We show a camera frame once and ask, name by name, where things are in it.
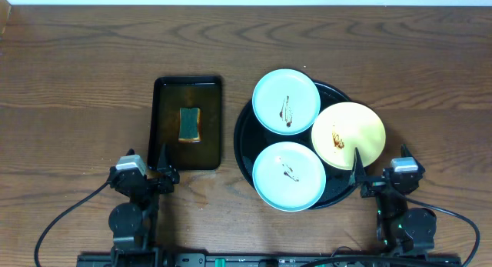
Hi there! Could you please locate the black rectangular tray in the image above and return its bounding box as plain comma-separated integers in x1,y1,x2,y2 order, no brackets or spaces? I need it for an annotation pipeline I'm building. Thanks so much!
147,75,222,170

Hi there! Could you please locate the yellow plate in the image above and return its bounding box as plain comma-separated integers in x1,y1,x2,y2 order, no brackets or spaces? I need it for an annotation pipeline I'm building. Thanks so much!
311,102,386,170

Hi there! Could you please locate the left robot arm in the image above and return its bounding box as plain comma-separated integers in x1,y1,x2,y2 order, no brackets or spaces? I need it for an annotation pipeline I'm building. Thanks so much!
107,145,180,267

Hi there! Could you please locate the green and yellow sponge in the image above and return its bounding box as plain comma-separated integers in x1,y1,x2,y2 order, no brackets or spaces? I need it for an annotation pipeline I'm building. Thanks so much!
178,108,201,142

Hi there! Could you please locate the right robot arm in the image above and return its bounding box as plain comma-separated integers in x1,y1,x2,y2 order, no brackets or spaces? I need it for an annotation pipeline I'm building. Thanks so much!
351,145,437,256

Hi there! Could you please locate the black round tray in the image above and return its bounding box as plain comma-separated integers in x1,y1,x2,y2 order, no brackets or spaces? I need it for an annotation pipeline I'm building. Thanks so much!
234,80,357,210

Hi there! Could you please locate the light blue plate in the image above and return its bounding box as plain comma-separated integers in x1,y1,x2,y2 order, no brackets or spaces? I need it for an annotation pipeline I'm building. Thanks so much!
252,142,327,212
252,68,321,135

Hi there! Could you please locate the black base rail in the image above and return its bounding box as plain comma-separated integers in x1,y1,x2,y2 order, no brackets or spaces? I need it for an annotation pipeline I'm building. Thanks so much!
75,252,462,267

